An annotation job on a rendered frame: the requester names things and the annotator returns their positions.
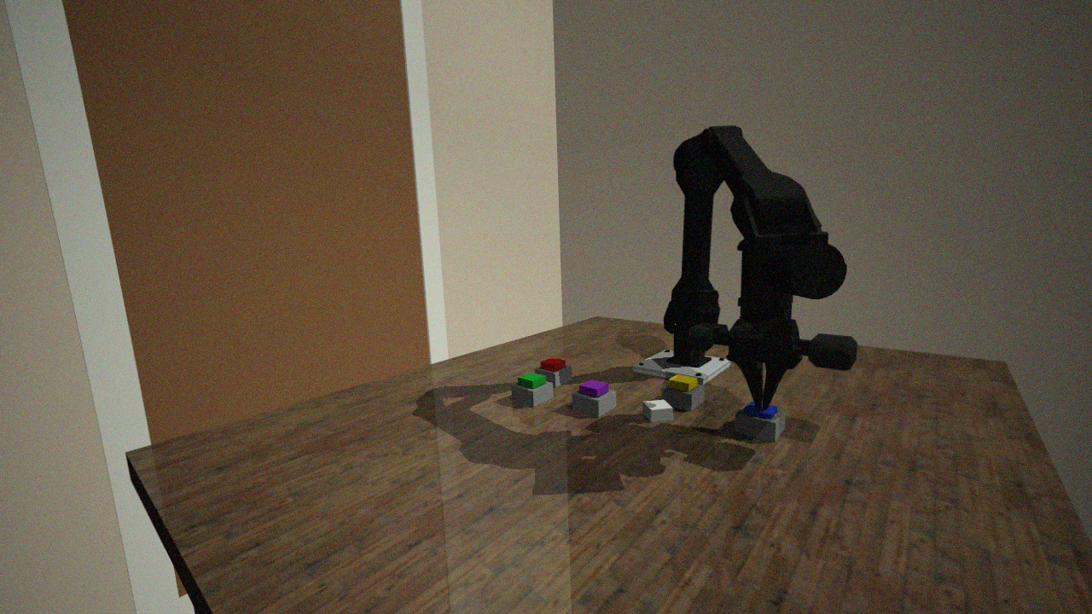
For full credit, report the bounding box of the purple button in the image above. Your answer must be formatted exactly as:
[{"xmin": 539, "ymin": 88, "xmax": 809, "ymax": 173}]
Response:
[{"xmin": 572, "ymin": 379, "xmax": 616, "ymax": 417}]

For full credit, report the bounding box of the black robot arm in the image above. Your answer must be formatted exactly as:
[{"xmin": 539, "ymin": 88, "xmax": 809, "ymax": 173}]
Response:
[{"xmin": 664, "ymin": 125, "xmax": 846, "ymax": 368}]

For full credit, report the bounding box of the green button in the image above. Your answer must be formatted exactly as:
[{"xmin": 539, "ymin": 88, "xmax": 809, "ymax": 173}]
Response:
[{"xmin": 511, "ymin": 373, "xmax": 554, "ymax": 408}]

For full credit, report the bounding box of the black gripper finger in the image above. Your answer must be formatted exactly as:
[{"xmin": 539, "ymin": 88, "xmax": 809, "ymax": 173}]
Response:
[
  {"xmin": 763, "ymin": 355, "xmax": 802, "ymax": 409},
  {"xmin": 726, "ymin": 355, "xmax": 764, "ymax": 408}
]

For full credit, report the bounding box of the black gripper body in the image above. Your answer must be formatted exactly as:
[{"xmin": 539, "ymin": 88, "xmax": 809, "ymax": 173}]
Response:
[{"xmin": 684, "ymin": 288, "xmax": 857, "ymax": 370}]

